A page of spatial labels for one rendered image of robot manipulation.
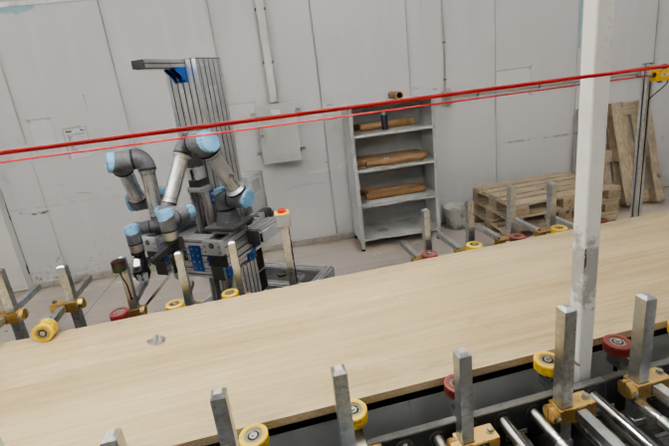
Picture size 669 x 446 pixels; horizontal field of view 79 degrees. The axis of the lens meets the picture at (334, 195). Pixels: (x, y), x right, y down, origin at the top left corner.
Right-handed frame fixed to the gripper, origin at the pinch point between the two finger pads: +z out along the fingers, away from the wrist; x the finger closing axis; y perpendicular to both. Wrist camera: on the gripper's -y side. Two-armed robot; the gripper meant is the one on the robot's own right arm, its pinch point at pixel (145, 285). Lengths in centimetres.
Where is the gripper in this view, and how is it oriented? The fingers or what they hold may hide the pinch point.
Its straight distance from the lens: 256.0
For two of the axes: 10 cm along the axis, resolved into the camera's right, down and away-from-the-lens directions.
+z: 1.2, 9.6, 2.7
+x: -9.7, 1.6, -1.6
